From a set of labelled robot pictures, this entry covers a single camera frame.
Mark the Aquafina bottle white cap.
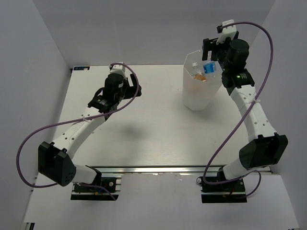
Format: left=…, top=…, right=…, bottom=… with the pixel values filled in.
left=203, top=61, right=216, bottom=78

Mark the orange plastic bottle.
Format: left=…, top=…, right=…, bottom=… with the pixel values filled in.
left=193, top=74, right=207, bottom=82

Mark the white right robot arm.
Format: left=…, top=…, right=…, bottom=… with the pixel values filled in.
left=202, top=35, right=288, bottom=191

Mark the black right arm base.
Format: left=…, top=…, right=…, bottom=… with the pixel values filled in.
left=196, top=176, right=247, bottom=204

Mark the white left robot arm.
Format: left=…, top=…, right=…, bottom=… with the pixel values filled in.
left=38, top=73, right=142, bottom=191

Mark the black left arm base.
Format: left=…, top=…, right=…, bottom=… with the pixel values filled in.
left=71, top=173, right=123, bottom=201

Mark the white octagonal bin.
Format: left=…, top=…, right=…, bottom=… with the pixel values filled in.
left=182, top=49, right=222, bottom=111

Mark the blue table edge label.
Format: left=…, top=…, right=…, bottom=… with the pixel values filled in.
left=73, top=66, right=90, bottom=71

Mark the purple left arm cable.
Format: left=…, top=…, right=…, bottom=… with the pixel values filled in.
left=16, top=62, right=142, bottom=201

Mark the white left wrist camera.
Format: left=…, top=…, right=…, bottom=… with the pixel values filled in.
left=109, top=62, right=126, bottom=78

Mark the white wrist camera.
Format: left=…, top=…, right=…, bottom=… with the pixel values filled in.
left=109, top=62, right=126, bottom=78
left=216, top=19, right=237, bottom=45

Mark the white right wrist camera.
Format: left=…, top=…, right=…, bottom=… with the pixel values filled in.
left=216, top=19, right=237, bottom=45

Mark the aluminium table rail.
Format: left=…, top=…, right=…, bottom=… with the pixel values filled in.
left=255, top=166, right=274, bottom=174

